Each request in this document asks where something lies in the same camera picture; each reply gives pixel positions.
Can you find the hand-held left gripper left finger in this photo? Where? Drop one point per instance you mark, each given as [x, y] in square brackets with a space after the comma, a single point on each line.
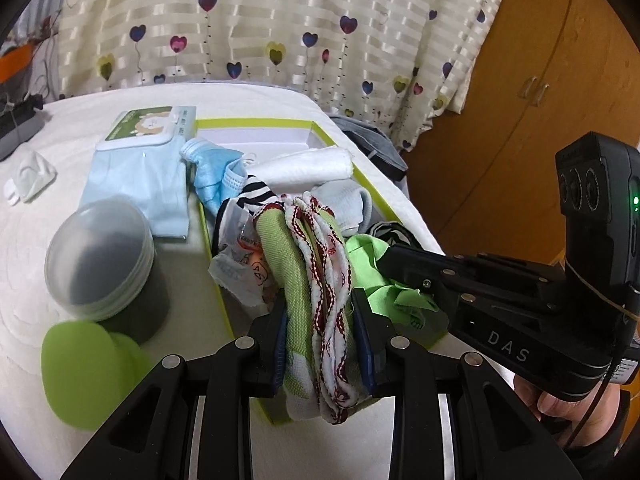
[279, 355]

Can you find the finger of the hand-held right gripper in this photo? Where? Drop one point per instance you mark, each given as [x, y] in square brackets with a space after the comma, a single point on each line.
[415, 262]
[500, 297]

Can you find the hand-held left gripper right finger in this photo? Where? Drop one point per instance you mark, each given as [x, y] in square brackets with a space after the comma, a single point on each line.
[364, 355]

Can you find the lime green cloth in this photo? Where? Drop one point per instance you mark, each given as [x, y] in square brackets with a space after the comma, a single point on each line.
[367, 255]

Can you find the green cloth maroon-white trim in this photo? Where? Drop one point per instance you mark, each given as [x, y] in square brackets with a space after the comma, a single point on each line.
[300, 285]

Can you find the white towel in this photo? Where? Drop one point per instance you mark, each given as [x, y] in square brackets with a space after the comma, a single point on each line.
[300, 167]

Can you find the black white striped cloth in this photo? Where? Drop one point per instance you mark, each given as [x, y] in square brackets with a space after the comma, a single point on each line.
[250, 192]

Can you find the white box with lime edge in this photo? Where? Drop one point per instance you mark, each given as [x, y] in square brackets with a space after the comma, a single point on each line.
[260, 136]

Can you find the person's right forearm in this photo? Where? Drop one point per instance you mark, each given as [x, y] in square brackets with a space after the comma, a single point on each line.
[612, 452]

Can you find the person's right hand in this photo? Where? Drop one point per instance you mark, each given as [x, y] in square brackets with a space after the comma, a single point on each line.
[575, 416]

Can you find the dark striped cloth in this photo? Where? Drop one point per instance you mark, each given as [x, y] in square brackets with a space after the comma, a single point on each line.
[390, 232]

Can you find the pale blue sock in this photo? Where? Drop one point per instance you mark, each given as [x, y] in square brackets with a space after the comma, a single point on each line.
[342, 205]

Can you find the clear plastic wrapper red print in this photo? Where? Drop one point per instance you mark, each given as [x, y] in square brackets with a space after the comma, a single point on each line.
[240, 265]

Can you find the grey denim garment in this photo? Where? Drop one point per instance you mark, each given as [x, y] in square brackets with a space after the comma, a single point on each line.
[370, 145]

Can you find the green round sponge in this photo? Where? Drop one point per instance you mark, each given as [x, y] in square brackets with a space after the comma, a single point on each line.
[80, 375]
[132, 355]

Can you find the grey round plastic container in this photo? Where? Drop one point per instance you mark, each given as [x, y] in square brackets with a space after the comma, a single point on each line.
[100, 260]

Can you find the wooden wardrobe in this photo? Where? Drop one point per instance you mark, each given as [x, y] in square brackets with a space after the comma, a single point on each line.
[550, 35]

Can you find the light blue cloth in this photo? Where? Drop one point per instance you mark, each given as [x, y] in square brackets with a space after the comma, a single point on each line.
[135, 185]

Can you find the wet wipes pack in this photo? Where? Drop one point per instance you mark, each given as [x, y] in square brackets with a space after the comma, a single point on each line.
[145, 127]

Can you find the cream curtain with hearts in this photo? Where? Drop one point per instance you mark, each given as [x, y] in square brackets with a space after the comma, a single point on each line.
[300, 10]

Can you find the small white sock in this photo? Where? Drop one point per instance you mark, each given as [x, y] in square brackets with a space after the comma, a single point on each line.
[32, 175]

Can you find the black grey device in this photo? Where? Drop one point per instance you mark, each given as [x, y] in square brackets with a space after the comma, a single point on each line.
[20, 130]

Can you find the orange box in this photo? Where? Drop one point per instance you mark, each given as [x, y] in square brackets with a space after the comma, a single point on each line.
[12, 62]

